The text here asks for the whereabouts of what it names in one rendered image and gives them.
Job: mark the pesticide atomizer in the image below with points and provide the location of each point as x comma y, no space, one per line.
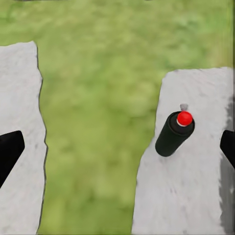
177,129

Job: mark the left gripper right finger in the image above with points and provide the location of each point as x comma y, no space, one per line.
227,145

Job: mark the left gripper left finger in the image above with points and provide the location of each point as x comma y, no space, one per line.
11,148

